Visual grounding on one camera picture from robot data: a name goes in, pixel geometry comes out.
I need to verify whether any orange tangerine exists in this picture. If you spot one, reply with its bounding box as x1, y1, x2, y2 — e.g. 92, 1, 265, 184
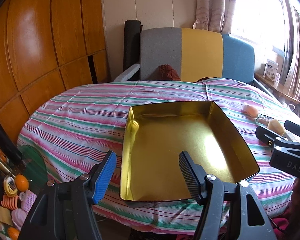
14, 174, 29, 192

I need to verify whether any granola bar green wrapper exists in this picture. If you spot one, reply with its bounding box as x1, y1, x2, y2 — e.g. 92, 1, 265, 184
255, 114, 274, 126

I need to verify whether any wooden side desk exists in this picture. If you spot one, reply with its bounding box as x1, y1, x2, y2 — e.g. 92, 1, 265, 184
254, 73, 300, 104

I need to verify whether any white box on desk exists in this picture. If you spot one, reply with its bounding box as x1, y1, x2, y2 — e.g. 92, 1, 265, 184
263, 59, 279, 81

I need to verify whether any dark red cushion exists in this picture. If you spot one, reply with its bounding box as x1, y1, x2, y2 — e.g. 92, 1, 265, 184
158, 64, 181, 81

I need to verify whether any wooden wardrobe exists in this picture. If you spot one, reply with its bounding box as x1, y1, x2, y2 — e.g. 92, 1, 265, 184
0, 0, 111, 142

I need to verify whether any grey yellow blue armchair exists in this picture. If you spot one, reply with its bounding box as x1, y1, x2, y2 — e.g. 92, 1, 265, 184
115, 28, 269, 94

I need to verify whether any gold metal tin box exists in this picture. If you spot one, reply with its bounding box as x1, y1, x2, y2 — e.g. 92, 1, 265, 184
120, 101, 260, 204

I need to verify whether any black rolled mat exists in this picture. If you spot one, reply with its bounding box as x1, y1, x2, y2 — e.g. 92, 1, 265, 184
123, 20, 142, 70

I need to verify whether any yellow cake snack packet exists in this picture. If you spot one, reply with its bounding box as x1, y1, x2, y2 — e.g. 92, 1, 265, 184
267, 119, 285, 136

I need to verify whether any pink packet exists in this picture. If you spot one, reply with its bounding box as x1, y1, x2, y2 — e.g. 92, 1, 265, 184
19, 190, 37, 213

